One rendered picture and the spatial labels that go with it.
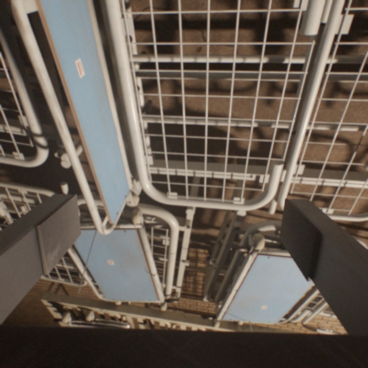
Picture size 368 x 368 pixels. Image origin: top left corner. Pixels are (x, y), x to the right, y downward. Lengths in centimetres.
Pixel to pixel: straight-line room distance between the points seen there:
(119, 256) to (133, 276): 19
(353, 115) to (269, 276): 86
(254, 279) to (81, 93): 107
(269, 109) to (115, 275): 120
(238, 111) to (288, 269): 78
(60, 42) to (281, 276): 121
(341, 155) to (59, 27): 140
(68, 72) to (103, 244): 89
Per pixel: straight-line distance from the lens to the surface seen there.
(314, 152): 159
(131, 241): 131
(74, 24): 76
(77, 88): 73
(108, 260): 148
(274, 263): 126
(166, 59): 94
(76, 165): 73
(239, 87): 136
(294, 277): 140
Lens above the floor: 127
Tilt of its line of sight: 48 degrees down
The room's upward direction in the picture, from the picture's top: 167 degrees counter-clockwise
